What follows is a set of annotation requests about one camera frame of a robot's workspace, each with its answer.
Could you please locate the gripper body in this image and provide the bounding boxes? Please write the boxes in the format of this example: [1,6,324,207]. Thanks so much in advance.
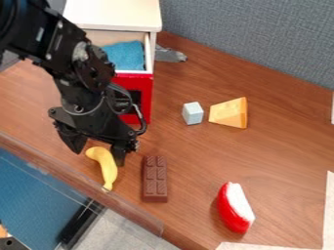
[47,104,147,153]

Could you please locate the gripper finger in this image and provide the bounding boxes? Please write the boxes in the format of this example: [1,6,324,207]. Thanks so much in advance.
[56,125,91,155]
[109,145,130,168]

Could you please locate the drawer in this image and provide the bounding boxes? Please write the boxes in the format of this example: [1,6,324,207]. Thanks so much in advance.
[96,31,158,125]

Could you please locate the yellow toy banana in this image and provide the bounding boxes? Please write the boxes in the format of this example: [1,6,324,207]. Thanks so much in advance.
[83,146,120,191]

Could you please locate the brown toy chocolate bar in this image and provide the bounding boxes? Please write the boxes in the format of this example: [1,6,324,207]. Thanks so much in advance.
[141,154,170,204]

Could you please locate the blue cloth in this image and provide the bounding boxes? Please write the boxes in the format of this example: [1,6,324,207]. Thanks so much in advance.
[100,39,146,72]

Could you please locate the light blue block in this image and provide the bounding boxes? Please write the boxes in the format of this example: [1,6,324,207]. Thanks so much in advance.
[180,101,205,126]

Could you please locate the grey toy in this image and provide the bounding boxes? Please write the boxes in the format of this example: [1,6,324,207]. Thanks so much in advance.
[153,43,189,63]

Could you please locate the cabinet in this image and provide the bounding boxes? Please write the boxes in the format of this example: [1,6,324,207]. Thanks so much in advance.
[61,0,163,73]

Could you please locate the yellow toy cheese wedge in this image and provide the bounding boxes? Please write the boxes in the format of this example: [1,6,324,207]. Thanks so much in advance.
[207,96,250,130]

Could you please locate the red and white brush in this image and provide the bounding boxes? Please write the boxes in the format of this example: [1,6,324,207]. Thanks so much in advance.
[215,181,258,234]

